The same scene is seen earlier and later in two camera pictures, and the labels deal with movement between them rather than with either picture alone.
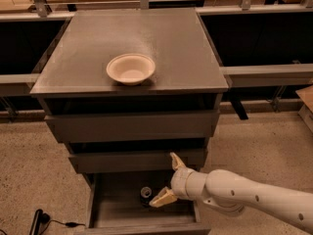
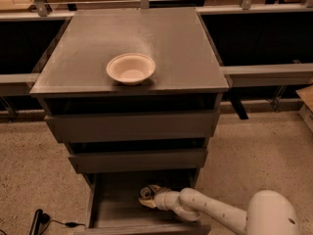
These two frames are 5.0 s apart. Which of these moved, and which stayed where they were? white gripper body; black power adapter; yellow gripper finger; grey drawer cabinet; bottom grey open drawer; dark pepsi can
Moved: yellow gripper finger; white gripper body
Stayed: dark pepsi can; black power adapter; bottom grey open drawer; grey drawer cabinet
